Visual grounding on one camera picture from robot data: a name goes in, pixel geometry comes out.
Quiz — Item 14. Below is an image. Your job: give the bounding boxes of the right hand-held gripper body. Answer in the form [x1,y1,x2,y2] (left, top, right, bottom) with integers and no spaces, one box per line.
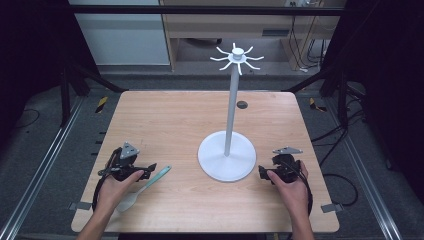
[265,146,304,184]

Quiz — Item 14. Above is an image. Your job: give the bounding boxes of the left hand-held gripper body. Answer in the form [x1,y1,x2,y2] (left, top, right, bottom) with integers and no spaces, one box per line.
[98,141,150,182]

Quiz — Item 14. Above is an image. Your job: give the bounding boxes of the white hook stand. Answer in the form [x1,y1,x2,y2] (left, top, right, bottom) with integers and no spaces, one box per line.
[197,42,265,183]

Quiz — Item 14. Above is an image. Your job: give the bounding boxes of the person's right hand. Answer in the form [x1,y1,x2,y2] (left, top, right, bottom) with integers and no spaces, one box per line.
[266,160,311,224]

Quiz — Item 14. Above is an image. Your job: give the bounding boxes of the person's left hand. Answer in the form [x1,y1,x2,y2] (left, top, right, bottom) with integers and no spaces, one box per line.
[95,169,145,214]

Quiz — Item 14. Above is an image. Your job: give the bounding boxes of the yellow black floor tape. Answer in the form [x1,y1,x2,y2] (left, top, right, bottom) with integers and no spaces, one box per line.
[308,97,328,113]
[95,96,109,114]

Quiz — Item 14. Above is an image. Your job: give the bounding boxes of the white cabinet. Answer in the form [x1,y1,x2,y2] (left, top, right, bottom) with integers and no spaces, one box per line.
[67,0,171,66]

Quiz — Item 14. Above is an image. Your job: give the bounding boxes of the black crossbar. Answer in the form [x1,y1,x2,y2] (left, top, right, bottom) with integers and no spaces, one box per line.
[66,4,348,16]

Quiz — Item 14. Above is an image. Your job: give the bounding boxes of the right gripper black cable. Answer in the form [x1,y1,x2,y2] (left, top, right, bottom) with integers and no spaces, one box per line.
[281,160,314,217]

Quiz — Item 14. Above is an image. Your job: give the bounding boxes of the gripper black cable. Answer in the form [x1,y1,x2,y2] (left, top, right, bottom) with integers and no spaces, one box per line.
[281,160,314,217]
[91,147,123,212]

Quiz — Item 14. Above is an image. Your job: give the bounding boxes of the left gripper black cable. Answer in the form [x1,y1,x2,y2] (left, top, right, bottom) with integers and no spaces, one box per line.
[91,147,123,212]

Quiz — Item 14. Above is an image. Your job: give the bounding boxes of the black cable on floor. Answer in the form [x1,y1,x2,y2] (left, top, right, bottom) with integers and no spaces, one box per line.
[311,109,365,207]

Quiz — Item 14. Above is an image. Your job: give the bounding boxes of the grey table bracket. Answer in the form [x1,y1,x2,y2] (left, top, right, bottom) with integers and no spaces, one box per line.
[67,201,93,212]
[320,203,344,214]

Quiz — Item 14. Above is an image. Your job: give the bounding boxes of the aluminium floor rail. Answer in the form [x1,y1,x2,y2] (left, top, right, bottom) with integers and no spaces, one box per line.
[325,98,404,240]
[0,96,86,240]

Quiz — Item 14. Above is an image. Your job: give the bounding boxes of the black metal frame leg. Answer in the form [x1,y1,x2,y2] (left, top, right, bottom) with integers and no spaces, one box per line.
[283,66,351,129]
[59,63,128,128]

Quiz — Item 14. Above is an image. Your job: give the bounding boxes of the hanging black cables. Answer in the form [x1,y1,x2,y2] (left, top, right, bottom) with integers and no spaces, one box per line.
[287,14,329,73]

